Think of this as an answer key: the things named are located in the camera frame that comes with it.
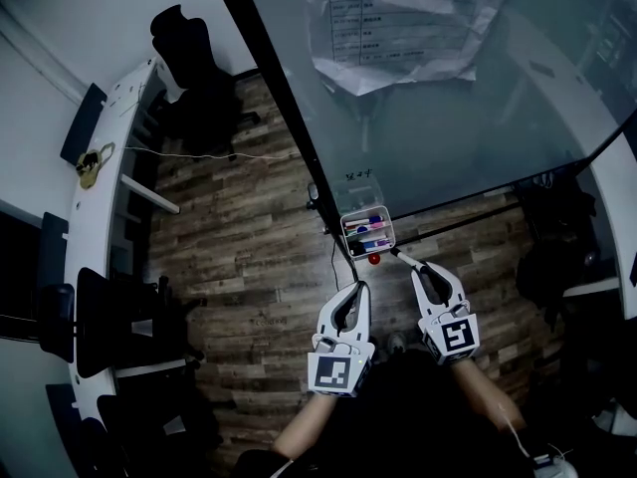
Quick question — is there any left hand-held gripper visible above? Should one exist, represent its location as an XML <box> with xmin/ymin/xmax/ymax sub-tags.
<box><xmin>307</xmin><ymin>280</ymin><xmax>376</xmax><ymax>398</ymax></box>

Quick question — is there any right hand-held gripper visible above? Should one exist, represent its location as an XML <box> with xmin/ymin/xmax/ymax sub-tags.
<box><xmin>410</xmin><ymin>261</ymin><xmax>482</xmax><ymax>366</ymax></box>

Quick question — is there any white marker with black cap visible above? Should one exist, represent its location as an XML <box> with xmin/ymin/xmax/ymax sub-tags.
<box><xmin>389</xmin><ymin>246</ymin><xmax>425</xmax><ymax>272</ymax></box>

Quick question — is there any clear box of colourful markers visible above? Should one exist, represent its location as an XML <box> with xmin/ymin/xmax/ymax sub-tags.
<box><xmin>345</xmin><ymin>212</ymin><xmax>391</xmax><ymax>258</ymax></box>

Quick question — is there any person's left forearm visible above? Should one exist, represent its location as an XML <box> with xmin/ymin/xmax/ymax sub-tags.
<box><xmin>271</xmin><ymin>390</ymin><xmax>339</xmax><ymax>460</ymax></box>

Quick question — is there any person's right forearm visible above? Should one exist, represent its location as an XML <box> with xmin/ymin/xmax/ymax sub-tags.
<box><xmin>450</xmin><ymin>358</ymin><xmax>528</xmax><ymax>435</ymax></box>

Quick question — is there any black framed glass whiteboard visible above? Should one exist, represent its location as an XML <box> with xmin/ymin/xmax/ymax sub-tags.
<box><xmin>206</xmin><ymin>0</ymin><xmax>637</xmax><ymax>263</ymax></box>

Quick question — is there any white plastic pen tray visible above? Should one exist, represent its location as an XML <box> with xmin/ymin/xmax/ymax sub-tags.
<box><xmin>339</xmin><ymin>205</ymin><xmax>397</xmax><ymax>260</ymax></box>

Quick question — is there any person's dark shirt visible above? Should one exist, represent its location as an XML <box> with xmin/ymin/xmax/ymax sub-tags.
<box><xmin>233</xmin><ymin>346</ymin><xmax>548</xmax><ymax>478</ymax></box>

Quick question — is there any white pocket device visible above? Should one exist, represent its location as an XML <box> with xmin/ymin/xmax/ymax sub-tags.
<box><xmin>531</xmin><ymin>453</ymin><xmax>581</xmax><ymax>478</ymax></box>

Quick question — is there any white plastic bag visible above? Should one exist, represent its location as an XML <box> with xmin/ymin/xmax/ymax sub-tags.
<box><xmin>591</xmin><ymin>398</ymin><xmax>637</xmax><ymax>437</ymax></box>

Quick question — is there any black office chair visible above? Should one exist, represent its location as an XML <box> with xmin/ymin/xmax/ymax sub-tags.
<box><xmin>82</xmin><ymin>393</ymin><xmax>223</xmax><ymax>478</ymax></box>
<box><xmin>77</xmin><ymin>266</ymin><xmax>208</xmax><ymax>380</ymax></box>
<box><xmin>148</xmin><ymin>3</ymin><xmax>260</xmax><ymax>161</ymax></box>

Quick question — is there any crumpled white paper sheet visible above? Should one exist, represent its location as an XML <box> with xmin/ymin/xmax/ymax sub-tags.
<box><xmin>300</xmin><ymin>0</ymin><xmax>519</xmax><ymax>98</ymax></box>

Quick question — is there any long white desk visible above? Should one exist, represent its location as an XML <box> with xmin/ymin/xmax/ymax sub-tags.
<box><xmin>64</xmin><ymin>56</ymin><xmax>181</xmax><ymax>435</ymax></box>

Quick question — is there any yellow fabric bag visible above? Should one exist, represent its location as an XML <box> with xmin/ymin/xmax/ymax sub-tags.
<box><xmin>75</xmin><ymin>141</ymin><xmax>116</xmax><ymax>190</ymax></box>

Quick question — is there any grey framed window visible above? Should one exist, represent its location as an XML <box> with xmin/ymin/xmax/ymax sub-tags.
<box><xmin>0</xmin><ymin>209</ymin><xmax>44</xmax><ymax>343</ymax></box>

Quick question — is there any black cable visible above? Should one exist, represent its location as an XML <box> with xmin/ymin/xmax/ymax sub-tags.
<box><xmin>330</xmin><ymin>236</ymin><xmax>360</xmax><ymax>288</ymax></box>

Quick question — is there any thin white wire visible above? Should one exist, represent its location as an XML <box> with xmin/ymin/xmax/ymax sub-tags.
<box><xmin>497</xmin><ymin>401</ymin><xmax>573</xmax><ymax>462</ymax></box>

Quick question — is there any white floor cable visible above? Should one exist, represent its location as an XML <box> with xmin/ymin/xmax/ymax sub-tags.
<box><xmin>123</xmin><ymin>145</ymin><xmax>300</xmax><ymax>161</ymax></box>

